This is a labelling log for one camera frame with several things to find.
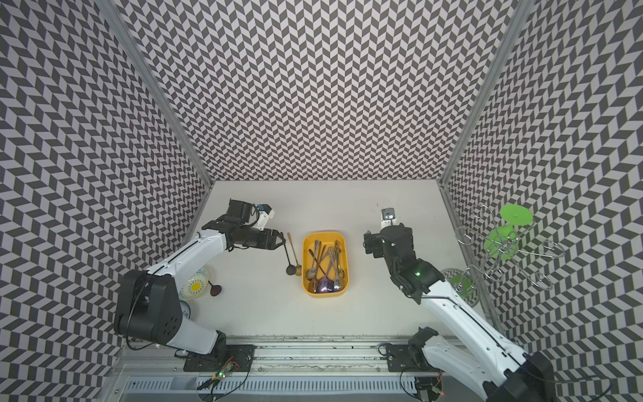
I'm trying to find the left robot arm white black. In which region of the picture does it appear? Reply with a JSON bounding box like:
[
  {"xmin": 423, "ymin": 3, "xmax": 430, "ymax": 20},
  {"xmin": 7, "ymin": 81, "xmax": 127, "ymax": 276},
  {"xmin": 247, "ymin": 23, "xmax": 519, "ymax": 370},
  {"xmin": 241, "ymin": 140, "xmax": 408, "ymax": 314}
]
[{"xmin": 113, "ymin": 199, "xmax": 286, "ymax": 356}]

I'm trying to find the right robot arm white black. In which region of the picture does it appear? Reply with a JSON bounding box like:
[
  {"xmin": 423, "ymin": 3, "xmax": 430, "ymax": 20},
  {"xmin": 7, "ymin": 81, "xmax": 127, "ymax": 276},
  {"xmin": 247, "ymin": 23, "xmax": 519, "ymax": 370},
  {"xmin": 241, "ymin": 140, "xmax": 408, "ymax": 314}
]
[{"xmin": 363, "ymin": 224, "xmax": 557, "ymax": 401}]

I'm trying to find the ornate silver gold spoon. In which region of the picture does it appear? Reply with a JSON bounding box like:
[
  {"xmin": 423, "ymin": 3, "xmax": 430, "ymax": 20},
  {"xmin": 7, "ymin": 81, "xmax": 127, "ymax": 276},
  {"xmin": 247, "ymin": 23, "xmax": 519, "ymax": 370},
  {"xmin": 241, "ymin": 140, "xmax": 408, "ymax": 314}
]
[{"xmin": 306, "ymin": 240, "xmax": 322, "ymax": 281}]

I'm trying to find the silver ornate handle spoon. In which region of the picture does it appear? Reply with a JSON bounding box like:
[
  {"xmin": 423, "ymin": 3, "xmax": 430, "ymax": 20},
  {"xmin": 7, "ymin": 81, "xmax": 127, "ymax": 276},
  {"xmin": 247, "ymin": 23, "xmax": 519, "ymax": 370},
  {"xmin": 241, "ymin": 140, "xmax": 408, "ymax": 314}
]
[{"xmin": 333, "ymin": 241, "xmax": 348, "ymax": 292}]

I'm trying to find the plain silver spoon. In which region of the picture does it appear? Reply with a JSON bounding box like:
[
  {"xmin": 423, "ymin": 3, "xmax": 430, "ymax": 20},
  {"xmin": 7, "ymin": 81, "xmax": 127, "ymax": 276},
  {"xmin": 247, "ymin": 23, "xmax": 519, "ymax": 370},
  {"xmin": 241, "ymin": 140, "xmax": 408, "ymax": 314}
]
[{"xmin": 317, "ymin": 246, "xmax": 335, "ymax": 281}]

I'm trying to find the yellow plastic storage box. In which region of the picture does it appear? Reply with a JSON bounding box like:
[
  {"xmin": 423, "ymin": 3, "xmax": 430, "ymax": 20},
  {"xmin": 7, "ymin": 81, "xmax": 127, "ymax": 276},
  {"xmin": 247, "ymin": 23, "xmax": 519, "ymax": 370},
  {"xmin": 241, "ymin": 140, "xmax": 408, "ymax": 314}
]
[{"xmin": 301, "ymin": 231, "xmax": 350, "ymax": 298}]

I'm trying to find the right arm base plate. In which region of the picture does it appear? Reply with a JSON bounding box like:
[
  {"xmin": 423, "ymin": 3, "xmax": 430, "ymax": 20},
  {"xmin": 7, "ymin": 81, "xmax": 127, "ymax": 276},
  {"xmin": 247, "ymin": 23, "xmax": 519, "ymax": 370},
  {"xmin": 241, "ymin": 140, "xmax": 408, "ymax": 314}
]
[{"xmin": 378, "ymin": 343, "xmax": 430, "ymax": 373}]

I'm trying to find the black spoon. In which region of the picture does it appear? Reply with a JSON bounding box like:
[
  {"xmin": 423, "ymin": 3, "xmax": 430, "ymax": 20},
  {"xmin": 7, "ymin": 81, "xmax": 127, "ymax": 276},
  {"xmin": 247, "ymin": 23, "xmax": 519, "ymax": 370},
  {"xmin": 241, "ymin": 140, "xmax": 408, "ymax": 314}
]
[{"xmin": 283, "ymin": 244, "xmax": 296, "ymax": 276}]

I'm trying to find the yellow flower plate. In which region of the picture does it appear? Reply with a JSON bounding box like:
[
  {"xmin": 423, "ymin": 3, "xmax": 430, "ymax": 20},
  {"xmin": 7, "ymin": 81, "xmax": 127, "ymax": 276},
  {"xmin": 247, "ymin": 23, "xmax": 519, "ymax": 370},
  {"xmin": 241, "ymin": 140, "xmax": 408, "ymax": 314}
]
[{"xmin": 178, "ymin": 266, "xmax": 209, "ymax": 301}]

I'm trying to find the aluminium front rail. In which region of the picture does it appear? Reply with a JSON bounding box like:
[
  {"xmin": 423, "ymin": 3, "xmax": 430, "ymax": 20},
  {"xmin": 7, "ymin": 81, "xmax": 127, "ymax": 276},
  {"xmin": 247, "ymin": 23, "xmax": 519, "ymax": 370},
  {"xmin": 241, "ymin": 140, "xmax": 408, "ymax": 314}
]
[{"xmin": 110, "ymin": 335, "xmax": 533, "ymax": 378}]

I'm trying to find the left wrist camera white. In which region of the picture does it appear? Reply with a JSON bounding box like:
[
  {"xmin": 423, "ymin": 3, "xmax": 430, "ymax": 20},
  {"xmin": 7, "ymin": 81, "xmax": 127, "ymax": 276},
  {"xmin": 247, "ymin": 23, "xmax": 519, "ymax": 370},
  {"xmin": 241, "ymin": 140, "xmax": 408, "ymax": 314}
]
[{"xmin": 255, "ymin": 204, "xmax": 275, "ymax": 230}]

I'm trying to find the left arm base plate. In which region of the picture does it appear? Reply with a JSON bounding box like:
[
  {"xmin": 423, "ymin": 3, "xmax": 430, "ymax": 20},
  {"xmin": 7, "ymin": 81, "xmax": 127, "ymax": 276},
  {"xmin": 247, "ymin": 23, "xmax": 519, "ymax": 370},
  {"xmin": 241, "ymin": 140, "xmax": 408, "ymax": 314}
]
[{"xmin": 183, "ymin": 344, "xmax": 256, "ymax": 374}]

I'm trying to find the dark brown small spoon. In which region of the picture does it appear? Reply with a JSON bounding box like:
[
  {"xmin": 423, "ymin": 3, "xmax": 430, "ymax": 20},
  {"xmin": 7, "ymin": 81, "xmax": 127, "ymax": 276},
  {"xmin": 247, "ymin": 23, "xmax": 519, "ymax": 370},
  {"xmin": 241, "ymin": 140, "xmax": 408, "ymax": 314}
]
[{"xmin": 209, "ymin": 282, "xmax": 223, "ymax": 297}]

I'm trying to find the blue patterned plate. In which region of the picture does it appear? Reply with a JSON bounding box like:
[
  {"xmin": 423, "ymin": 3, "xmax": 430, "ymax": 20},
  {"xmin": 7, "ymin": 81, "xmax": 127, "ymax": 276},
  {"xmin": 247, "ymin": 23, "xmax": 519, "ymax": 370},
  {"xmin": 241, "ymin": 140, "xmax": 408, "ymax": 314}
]
[{"xmin": 179, "ymin": 301, "xmax": 192, "ymax": 320}]

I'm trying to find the purple iridescent spoon dark handle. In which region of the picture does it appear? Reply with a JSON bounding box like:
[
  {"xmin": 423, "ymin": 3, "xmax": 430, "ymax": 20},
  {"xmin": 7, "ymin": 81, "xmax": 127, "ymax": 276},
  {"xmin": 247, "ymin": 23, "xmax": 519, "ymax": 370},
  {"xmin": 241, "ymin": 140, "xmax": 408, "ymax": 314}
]
[{"xmin": 311, "ymin": 251, "xmax": 334, "ymax": 293}]

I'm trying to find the plain gold long spoon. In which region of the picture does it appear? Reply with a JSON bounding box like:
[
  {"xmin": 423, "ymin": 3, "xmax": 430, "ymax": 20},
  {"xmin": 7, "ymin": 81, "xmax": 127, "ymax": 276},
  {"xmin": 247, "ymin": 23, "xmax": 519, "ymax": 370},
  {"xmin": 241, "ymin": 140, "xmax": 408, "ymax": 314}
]
[{"xmin": 287, "ymin": 232, "xmax": 302, "ymax": 277}]

